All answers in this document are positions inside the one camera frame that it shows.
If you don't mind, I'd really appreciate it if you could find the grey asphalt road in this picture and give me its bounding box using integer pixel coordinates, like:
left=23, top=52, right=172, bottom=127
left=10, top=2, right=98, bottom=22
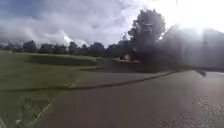
left=31, top=68, right=224, bottom=128

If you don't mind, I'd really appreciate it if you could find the tall dark tree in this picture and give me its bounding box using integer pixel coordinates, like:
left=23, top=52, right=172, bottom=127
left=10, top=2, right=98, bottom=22
left=126, top=8, right=167, bottom=65

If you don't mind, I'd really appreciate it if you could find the green grass field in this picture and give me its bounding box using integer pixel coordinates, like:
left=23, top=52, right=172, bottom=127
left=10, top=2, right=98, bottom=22
left=0, top=49, right=101, bottom=128

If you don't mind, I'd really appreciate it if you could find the distant row of trees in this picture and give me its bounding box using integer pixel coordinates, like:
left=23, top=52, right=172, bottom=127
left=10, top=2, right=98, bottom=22
left=0, top=39, right=134, bottom=58

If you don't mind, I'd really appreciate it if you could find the building with pitched roof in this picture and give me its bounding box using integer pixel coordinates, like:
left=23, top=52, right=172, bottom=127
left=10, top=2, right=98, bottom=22
left=159, top=24, right=224, bottom=70

